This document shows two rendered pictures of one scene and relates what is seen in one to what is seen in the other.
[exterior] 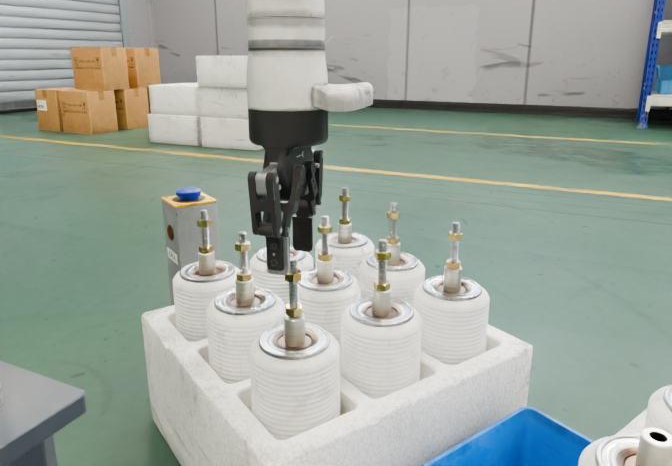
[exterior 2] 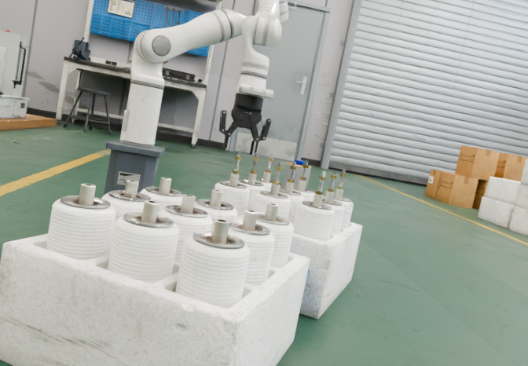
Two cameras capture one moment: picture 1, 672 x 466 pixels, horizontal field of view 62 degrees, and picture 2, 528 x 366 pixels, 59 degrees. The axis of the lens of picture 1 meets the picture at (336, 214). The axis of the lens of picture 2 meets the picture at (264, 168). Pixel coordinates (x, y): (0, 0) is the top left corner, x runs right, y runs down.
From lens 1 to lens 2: 1.05 m
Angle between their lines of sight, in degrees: 56
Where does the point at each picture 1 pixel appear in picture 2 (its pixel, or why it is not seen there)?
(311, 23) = (251, 66)
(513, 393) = (314, 266)
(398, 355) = (260, 207)
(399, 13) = not seen: outside the picture
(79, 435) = not seen: hidden behind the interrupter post
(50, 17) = (481, 130)
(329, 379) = (228, 197)
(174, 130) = (495, 212)
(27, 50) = (455, 149)
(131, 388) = not seen: hidden behind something
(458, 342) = (298, 225)
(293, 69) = (242, 79)
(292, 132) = (237, 100)
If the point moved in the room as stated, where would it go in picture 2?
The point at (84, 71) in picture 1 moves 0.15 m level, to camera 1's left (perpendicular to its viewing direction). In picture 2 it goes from (463, 162) to (450, 160)
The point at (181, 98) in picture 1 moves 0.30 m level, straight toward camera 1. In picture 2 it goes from (507, 189) to (496, 188)
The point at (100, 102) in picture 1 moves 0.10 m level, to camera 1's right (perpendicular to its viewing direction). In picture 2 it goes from (463, 184) to (473, 187)
